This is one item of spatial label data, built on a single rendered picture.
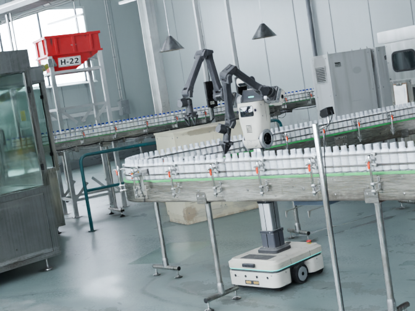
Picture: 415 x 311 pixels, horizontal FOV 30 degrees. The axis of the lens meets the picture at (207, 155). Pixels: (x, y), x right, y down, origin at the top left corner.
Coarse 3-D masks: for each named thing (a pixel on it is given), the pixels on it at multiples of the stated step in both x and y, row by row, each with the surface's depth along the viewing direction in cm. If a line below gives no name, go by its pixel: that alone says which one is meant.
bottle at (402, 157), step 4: (400, 144) 462; (404, 144) 462; (400, 148) 462; (404, 148) 462; (400, 156) 462; (404, 156) 461; (400, 160) 463; (404, 160) 462; (400, 168) 464; (404, 168) 462; (408, 168) 463
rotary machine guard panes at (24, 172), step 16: (0, 80) 792; (16, 80) 805; (0, 96) 791; (16, 96) 804; (0, 112) 790; (16, 112) 803; (0, 128) 789; (16, 128) 802; (32, 128) 816; (0, 144) 788; (16, 144) 801; (32, 144) 815; (0, 160) 787; (16, 160) 800; (32, 160) 814; (0, 176) 786; (16, 176) 800; (32, 176) 813; (0, 192) 786; (16, 192) 799
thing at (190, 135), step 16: (192, 128) 984; (208, 128) 986; (240, 128) 1007; (160, 144) 1005; (176, 144) 965; (176, 208) 995; (192, 208) 976; (224, 208) 997; (240, 208) 1009; (256, 208) 1020
